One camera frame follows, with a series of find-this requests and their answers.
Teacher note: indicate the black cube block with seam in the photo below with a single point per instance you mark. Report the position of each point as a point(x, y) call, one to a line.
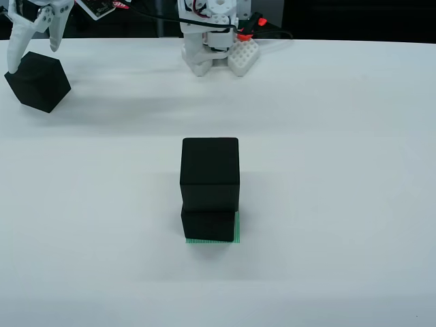
point(37, 81)

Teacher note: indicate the red printed package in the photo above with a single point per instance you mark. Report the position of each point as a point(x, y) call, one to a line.
point(122, 3)

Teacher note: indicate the orange and black clamp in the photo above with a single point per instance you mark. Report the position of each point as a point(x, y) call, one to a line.
point(252, 29)

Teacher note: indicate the green square marker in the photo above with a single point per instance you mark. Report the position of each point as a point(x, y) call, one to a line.
point(237, 228)

